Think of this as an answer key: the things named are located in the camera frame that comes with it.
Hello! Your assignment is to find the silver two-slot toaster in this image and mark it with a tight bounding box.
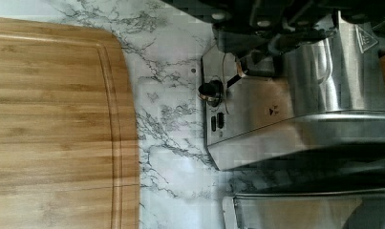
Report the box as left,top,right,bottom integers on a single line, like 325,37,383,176
201,20,385,171

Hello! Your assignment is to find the bamboo cutting board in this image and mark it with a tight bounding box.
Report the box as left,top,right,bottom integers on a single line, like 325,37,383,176
0,18,139,229

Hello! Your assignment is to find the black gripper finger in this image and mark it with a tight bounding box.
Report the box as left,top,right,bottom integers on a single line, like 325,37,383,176
213,0,385,58

